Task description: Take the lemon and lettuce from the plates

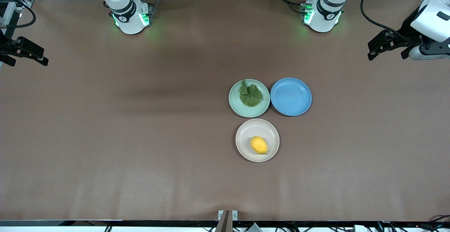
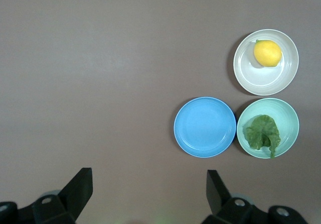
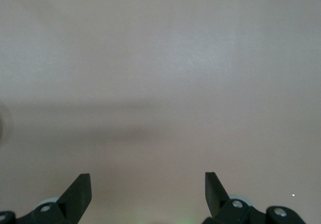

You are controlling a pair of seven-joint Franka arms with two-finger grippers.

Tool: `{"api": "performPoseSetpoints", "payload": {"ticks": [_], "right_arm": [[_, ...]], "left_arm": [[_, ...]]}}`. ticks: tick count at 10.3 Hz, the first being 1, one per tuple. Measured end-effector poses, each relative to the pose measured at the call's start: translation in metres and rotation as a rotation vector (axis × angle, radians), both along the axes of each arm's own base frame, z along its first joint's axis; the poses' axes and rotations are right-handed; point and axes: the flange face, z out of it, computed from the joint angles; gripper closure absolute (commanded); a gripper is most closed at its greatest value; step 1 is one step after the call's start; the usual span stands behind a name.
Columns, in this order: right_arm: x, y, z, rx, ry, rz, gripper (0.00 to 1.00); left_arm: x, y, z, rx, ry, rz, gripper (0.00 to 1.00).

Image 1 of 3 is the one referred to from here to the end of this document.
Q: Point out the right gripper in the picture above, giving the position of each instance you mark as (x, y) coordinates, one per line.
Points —
(7, 46)

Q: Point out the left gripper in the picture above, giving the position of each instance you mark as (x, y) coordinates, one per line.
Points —
(409, 32)

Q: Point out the green lettuce leaf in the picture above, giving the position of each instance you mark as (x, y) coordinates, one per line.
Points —
(251, 96)

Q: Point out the yellow lemon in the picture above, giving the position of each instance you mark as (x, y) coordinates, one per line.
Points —
(259, 145)

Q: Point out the black right arm base connector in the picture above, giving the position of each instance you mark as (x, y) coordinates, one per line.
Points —
(150, 8)

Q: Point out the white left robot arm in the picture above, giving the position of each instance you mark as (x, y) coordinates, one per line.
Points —
(323, 17)

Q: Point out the black left arm base connector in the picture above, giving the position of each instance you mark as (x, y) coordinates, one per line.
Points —
(303, 7)

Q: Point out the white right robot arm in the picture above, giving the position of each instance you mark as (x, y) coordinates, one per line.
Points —
(130, 21)

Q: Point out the grey metal side stand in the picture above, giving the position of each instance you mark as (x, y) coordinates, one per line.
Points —
(10, 17)

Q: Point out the blue plate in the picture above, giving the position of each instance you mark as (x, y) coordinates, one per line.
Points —
(291, 96)

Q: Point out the pale green plate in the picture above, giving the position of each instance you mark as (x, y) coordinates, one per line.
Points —
(246, 110)

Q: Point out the beige plate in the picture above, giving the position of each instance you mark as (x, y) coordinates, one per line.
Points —
(251, 130)

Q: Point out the small white box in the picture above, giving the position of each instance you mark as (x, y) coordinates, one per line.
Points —
(359, 229)

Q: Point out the grey ribbed block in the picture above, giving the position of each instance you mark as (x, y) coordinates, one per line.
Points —
(253, 228)

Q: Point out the silver table edge bracket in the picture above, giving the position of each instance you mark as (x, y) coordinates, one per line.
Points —
(235, 215)

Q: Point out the brown post under bracket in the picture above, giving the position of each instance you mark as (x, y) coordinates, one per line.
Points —
(225, 223)

